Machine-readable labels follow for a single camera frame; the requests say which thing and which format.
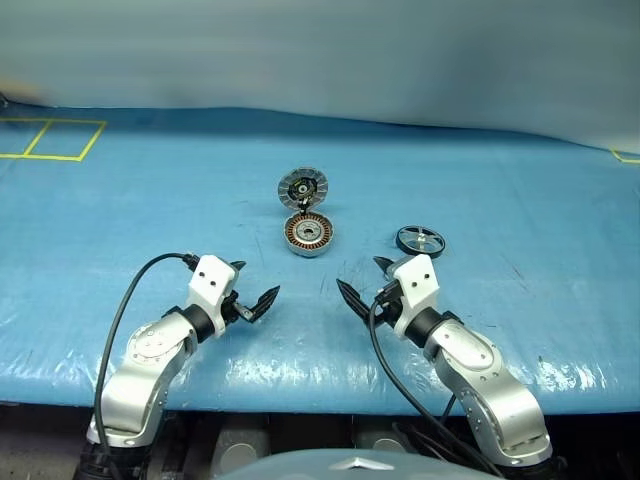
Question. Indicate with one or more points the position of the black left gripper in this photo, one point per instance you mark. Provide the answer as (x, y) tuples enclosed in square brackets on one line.
[(234, 307)]

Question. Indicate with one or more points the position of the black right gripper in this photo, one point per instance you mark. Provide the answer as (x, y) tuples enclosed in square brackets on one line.
[(389, 302)]

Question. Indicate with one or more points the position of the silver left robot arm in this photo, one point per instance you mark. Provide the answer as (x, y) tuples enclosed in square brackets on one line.
[(145, 370)]

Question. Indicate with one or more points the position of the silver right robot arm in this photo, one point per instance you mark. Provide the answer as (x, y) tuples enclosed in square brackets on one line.
[(480, 380)]

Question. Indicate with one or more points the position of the motor stator with copper windings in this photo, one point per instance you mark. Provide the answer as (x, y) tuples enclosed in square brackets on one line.
[(295, 235)]

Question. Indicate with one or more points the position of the silver finned motor cover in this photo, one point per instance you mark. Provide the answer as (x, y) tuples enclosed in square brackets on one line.
[(287, 190)]

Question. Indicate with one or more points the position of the blue plastic table cover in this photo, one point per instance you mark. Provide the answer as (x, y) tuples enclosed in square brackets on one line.
[(150, 210)]

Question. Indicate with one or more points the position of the grey rounded block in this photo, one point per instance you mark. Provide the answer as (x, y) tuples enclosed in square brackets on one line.
[(240, 442), (381, 440)]

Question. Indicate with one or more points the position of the grey robot torso with emblem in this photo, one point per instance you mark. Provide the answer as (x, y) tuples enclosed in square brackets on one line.
[(310, 462)]

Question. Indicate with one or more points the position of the white foam backdrop sheet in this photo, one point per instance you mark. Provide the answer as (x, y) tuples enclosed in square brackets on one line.
[(320, 50)]

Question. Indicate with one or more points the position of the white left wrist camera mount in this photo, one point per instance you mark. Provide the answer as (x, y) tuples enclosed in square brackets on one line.
[(212, 282)]

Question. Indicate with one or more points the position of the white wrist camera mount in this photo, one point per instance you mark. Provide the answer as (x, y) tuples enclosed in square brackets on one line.
[(212, 282), (417, 280)]

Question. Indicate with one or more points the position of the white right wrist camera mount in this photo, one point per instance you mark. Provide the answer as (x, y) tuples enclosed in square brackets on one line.
[(417, 280)]

